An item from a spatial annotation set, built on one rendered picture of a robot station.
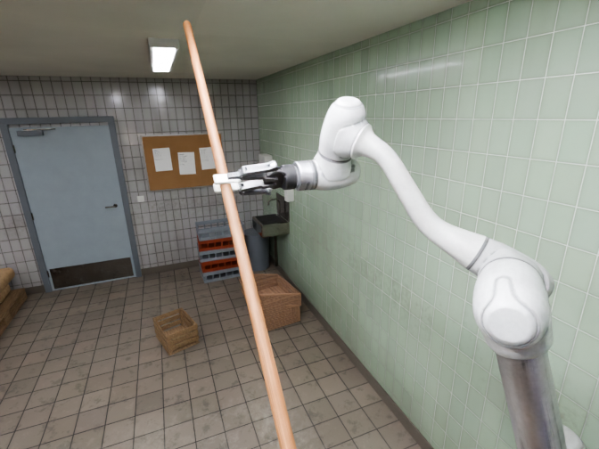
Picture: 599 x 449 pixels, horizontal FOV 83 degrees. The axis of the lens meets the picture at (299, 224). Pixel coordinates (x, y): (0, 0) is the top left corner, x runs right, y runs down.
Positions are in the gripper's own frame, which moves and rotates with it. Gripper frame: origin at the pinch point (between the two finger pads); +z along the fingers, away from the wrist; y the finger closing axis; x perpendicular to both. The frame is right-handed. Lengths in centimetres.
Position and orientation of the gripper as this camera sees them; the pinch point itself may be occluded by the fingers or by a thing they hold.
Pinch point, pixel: (225, 183)
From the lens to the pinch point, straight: 98.5
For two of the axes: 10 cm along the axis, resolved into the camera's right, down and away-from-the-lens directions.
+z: -9.3, 1.3, -3.4
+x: -2.9, -8.3, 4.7
